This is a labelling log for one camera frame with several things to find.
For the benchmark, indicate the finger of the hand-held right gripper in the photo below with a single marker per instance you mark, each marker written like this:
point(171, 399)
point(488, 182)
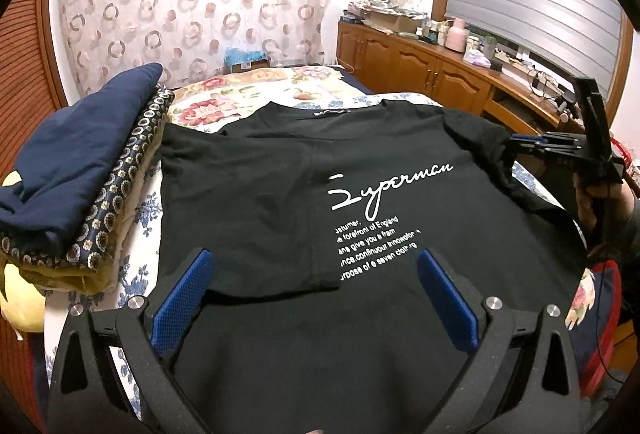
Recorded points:
point(547, 149)
point(545, 138)

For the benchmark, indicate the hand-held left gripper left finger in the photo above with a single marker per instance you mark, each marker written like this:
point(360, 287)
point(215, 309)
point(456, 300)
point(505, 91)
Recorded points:
point(180, 296)

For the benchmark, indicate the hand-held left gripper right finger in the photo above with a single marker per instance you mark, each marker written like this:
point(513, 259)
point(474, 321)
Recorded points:
point(445, 299)

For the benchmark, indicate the black printed t-shirt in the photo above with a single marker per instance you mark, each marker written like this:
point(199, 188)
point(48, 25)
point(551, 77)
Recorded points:
point(280, 194)

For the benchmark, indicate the person's right forearm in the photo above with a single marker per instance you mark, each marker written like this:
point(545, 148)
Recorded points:
point(627, 229)

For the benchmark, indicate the person's right hand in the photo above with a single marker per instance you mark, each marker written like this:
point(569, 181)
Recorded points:
point(582, 206)

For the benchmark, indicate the blue floral bed sheet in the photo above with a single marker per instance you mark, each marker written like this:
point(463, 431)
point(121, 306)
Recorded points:
point(137, 239)

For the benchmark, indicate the mustard folded quilt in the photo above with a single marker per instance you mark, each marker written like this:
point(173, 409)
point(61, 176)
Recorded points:
point(100, 271)

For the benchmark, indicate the purple tissue pack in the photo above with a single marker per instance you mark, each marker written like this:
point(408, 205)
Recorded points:
point(477, 58)

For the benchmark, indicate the pink thermos jug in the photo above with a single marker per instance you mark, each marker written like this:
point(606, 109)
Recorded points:
point(455, 35)

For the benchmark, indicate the wooden cabinet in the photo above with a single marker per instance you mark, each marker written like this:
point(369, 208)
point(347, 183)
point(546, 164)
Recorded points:
point(425, 69)

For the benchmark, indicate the yellow pillow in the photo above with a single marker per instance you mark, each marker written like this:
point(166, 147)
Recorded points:
point(20, 306)

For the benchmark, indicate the navy folded blanket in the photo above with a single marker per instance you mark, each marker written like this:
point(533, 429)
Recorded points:
point(75, 149)

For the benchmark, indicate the cardboard box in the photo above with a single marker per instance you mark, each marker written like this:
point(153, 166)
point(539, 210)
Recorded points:
point(392, 20)

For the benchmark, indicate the cream red-flower blanket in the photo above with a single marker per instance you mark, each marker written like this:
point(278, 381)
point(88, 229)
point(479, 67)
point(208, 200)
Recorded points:
point(250, 89)

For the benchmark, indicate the blue tissue box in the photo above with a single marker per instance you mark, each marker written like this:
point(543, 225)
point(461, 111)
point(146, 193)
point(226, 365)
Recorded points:
point(245, 57)

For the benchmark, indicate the wooden louvre door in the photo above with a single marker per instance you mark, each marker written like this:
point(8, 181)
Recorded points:
point(25, 59)

